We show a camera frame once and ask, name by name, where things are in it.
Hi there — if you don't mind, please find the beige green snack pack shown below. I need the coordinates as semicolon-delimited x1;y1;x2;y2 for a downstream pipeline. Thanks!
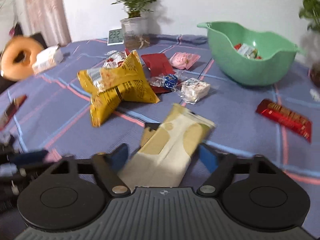
118;103;215;190

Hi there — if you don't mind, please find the yellow chips bag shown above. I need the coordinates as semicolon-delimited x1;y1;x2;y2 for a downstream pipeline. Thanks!
77;50;160;127

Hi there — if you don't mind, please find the red white printed snack bag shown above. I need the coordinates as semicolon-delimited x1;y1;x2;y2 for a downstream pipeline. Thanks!
103;49;130;69

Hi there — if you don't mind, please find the dark red packet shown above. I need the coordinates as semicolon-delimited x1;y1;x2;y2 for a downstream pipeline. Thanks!
141;53;175;94

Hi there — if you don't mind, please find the red slim snack stick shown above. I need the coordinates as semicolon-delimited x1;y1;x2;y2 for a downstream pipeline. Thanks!
0;94;27;131

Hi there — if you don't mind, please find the blue plaid tablecloth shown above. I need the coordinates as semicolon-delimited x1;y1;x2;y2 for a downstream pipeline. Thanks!
1;35;319;237

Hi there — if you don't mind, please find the long red chocolate bar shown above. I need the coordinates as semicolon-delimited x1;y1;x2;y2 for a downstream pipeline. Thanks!
255;99;312;143

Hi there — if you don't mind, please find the orange donut cushion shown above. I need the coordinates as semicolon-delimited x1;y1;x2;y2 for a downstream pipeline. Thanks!
1;36;44;81

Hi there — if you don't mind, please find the white tissue packet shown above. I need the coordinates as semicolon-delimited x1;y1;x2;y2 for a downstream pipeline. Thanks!
32;45;63;75

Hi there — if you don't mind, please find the white nougat clear wrapper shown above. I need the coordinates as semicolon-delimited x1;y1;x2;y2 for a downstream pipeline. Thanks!
179;78;210;104

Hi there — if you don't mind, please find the green plastic bowl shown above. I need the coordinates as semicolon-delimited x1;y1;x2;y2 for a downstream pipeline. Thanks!
197;21;305;87

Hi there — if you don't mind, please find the red clear snack packet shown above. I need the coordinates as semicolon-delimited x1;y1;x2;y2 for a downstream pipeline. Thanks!
234;43;262;60

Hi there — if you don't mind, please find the blue foil chocolate ball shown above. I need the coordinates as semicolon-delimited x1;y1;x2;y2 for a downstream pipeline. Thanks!
149;73;183;90

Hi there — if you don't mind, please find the pink floral curtain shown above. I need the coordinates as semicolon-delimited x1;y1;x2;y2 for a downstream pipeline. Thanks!
25;0;71;46

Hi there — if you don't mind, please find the white digital clock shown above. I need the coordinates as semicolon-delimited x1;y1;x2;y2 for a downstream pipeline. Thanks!
107;28;124;46

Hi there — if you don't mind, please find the small pink candy packet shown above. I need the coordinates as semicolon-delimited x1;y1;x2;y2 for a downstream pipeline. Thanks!
169;52;201;70

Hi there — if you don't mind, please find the broad-leaf plant in glass vase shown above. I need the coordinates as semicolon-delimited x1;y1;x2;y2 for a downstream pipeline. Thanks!
298;0;319;88

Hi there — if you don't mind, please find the fine-leaf plant in white cup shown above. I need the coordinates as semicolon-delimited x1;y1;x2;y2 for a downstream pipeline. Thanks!
112;0;157;50

